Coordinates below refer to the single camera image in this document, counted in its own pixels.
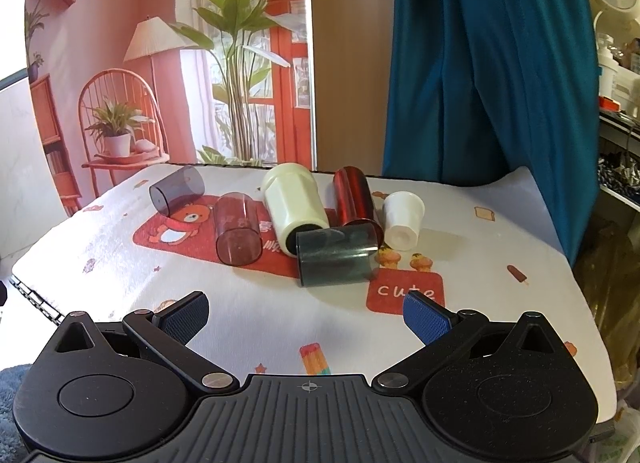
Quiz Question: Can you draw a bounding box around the printed white tablecloth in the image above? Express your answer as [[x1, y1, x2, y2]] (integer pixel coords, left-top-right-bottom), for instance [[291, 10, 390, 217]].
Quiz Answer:
[[11, 163, 619, 425]]

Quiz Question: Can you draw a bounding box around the cluttered white shelf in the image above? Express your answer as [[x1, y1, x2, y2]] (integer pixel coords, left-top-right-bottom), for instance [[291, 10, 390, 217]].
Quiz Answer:
[[596, 106, 640, 206]]

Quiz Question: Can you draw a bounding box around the black wire rack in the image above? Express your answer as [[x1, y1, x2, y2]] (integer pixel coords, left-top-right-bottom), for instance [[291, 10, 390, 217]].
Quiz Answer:
[[7, 272, 67, 325]]

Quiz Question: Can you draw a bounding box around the blue towel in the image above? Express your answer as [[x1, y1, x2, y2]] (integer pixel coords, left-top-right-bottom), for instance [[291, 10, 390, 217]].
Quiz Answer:
[[0, 364, 37, 445]]

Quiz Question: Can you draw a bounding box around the white plastic jar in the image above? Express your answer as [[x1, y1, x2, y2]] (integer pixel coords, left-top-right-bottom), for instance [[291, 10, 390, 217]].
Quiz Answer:
[[597, 33, 620, 100]]

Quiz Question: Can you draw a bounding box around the tall cream plastic cup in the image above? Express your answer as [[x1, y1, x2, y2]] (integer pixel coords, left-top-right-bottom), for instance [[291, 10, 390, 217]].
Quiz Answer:
[[261, 162, 331, 257]]

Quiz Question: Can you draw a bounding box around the small white cup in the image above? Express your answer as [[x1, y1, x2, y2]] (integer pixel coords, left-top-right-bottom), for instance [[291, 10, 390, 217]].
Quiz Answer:
[[382, 191, 426, 249]]

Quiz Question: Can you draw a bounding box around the teal hanging cloth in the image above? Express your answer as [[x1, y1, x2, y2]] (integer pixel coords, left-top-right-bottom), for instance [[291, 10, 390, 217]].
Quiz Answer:
[[382, 0, 602, 270]]

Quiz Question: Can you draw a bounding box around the shiny red cup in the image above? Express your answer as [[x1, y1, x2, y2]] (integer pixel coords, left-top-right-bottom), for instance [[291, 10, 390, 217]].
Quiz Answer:
[[333, 167, 385, 247]]

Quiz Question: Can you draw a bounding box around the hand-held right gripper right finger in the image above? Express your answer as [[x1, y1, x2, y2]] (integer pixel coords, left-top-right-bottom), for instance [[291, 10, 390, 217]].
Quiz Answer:
[[371, 290, 572, 392]]

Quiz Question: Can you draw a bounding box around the dark grey transparent cup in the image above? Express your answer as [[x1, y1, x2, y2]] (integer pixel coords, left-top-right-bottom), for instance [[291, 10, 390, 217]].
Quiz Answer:
[[149, 166, 206, 217]]

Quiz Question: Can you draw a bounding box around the dark green transparent cup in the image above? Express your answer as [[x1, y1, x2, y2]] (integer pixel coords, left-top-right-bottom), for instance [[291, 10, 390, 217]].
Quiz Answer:
[[295, 223, 381, 289]]

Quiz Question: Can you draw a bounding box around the reddish transparent cup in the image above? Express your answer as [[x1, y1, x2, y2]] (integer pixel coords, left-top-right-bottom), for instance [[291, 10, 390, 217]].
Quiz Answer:
[[215, 192, 264, 266]]

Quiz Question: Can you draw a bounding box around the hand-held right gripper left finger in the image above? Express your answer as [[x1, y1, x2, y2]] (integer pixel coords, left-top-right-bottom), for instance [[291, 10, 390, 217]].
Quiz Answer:
[[44, 291, 241, 393]]

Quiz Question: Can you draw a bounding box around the wall poster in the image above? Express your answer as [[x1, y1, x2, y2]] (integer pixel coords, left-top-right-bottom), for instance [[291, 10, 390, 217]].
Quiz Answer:
[[24, 0, 319, 218]]

